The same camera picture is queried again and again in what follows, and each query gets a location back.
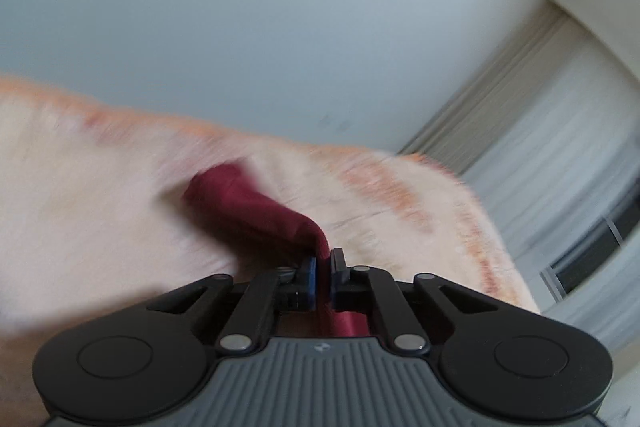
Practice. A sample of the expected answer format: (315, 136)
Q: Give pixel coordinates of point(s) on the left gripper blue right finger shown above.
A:
(368, 302)

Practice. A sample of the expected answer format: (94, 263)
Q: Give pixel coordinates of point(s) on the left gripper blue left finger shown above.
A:
(260, 305)

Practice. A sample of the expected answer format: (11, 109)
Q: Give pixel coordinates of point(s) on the dark red knit sweater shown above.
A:
(227, 199)

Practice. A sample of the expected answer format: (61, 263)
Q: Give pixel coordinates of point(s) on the beige drape left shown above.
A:
(512, 80)

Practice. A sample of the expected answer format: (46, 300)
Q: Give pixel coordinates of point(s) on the floral peach quilt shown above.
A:
(92, 218)

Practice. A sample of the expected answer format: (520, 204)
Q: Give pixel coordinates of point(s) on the white sheer curtain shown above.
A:
(572, 157)

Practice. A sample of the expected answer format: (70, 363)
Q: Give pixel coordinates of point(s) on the window with white frame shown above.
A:
(586, 256)

